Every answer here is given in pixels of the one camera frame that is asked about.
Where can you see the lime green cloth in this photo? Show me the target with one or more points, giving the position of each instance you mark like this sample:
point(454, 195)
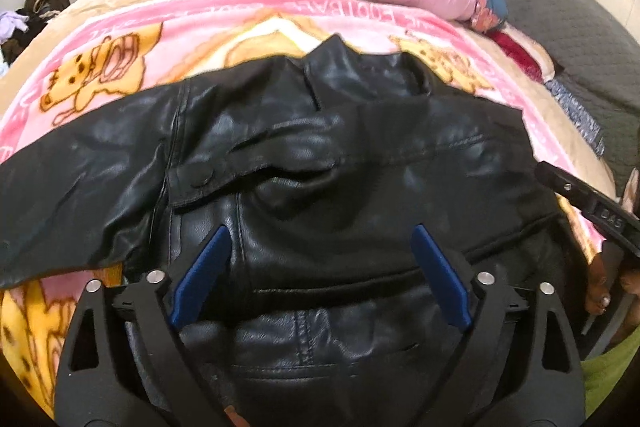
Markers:
point(610, 377)

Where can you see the red cloth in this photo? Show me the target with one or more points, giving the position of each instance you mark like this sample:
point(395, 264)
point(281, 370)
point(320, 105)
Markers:
point(517, 52)

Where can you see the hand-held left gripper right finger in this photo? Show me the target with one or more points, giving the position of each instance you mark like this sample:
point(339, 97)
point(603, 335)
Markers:
point(442, 279)

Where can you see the blue white patterned cloth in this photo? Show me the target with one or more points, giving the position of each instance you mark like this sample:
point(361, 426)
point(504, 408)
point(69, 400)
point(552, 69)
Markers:
point(575, 114)

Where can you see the grey quilted bedspread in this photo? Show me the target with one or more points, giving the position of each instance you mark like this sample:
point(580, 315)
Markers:
point(565, 22)

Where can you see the pink cartoon printed blanket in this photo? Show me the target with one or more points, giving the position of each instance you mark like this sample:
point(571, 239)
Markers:
point(200, 27)

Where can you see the person's right hand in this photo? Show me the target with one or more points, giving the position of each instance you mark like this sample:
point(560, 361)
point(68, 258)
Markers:
point(597, 287)

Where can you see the black leather jacket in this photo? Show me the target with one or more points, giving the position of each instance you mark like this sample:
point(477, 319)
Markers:
point(325, 157)

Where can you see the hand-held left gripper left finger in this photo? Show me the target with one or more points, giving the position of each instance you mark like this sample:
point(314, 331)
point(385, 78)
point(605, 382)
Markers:
point(200, 279)

